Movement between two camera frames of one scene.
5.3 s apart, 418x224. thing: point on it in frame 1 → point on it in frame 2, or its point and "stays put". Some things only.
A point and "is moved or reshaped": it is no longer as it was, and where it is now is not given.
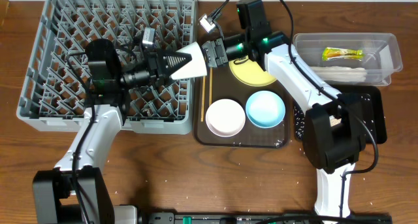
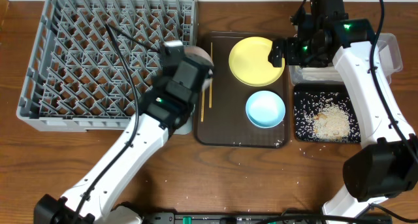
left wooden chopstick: [202, 100] stays put
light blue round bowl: [265, 109] stays put
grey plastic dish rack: [53, 95] stays put
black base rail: [259, 218] stays put
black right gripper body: [221, 53] → [300, 53]
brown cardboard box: [4, 4] stays put
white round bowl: [225, 117] is moved or reshaped
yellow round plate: [249, 72] stays put
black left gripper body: [152, 75] → [163, 82]
